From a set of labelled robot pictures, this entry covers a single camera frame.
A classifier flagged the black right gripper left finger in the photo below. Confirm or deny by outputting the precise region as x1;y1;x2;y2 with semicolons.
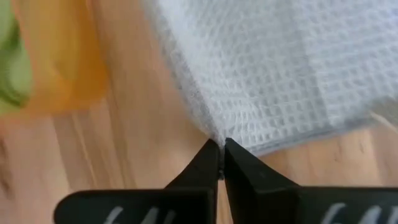
164;139;222;224

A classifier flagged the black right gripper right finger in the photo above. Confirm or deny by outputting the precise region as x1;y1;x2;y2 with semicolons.
224;138;299;224

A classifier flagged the grey waffle microfiber towel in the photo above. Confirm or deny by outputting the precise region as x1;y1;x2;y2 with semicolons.
141;0;398;156

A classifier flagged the orange translucent plastic bin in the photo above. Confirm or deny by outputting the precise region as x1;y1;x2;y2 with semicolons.
12;0;108;114

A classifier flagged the green microfiber towel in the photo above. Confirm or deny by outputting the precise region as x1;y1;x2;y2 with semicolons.
0;0;34;108

